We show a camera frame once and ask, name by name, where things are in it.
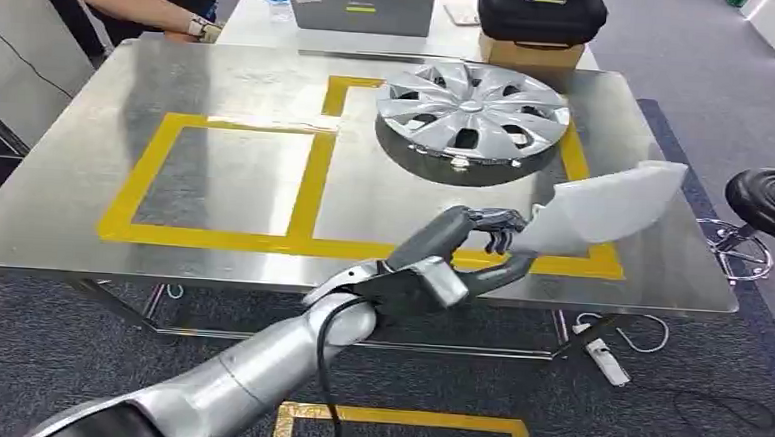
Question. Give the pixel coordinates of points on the grey laptop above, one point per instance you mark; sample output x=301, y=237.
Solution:
x=359, y=6

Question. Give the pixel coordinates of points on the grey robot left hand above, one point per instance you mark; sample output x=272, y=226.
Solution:
x=433, y=239

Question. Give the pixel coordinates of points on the black round stool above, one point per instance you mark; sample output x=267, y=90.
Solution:
x=773, y=204

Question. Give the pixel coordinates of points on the black carry case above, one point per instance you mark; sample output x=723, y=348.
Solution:
x=537, y=19

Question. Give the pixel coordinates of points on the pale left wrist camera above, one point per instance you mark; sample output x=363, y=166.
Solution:
x=444, y=283

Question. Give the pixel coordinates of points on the brown cardboard box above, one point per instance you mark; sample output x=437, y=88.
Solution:
x=529, y=54

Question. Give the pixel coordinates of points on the steel bench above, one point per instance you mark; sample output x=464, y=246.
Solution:
x=230, y=182

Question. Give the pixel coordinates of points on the silver wheel hubcap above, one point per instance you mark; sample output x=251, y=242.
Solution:
x=473, y=109

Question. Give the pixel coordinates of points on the white table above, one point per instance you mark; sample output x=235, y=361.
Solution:
x=251, y=31

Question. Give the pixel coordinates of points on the white power strip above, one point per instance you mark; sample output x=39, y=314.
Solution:
x=605, y=361

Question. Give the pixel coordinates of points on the yellow floor tape square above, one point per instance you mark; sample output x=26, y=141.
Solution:
x=417, y=417

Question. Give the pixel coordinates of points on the white curved plastic part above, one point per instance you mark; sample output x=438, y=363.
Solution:
x=600, y=205

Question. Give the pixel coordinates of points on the white panel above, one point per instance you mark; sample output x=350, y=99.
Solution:
x=24, y=52

